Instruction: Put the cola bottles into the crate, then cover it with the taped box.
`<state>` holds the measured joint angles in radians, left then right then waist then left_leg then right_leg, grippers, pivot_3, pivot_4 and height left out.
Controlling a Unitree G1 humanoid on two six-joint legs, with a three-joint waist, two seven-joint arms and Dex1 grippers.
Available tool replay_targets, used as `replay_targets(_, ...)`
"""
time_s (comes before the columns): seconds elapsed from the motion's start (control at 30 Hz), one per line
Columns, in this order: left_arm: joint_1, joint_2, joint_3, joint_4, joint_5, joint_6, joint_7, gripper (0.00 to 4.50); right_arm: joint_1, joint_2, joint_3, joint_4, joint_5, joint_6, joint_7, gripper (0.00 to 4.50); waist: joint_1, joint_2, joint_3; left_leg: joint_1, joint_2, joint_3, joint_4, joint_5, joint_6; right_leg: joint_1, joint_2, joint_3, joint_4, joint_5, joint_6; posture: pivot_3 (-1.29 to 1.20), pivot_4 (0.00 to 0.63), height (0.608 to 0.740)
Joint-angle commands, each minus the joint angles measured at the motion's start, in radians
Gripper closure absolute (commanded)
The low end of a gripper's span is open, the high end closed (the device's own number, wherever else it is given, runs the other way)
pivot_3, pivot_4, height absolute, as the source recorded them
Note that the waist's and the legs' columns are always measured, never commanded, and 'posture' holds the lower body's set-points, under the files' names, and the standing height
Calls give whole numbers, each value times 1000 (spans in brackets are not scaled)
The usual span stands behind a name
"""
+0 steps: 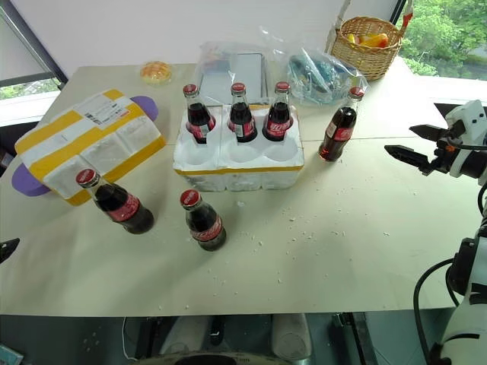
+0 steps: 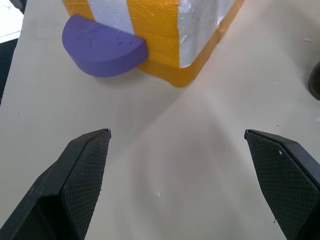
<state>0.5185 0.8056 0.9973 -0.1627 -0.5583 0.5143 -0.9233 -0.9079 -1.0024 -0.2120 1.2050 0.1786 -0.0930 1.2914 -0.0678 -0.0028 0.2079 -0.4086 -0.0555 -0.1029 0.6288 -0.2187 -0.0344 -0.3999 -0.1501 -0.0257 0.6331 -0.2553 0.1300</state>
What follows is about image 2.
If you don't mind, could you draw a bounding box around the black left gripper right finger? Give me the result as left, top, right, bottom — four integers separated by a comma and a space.
244, 129, 320, 240

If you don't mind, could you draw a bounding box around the yellow-taped white styrofoam box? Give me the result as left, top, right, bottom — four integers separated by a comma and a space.
61, 0, 246, 88

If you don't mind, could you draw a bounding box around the purple semicircular foam handle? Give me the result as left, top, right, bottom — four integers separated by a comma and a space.
61, 13, 149, 78

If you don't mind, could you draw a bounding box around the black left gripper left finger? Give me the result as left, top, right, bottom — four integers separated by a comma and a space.
0, 128, 112, 240

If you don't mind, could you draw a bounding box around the dark object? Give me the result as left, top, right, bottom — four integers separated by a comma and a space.
307, 60, 320, 101

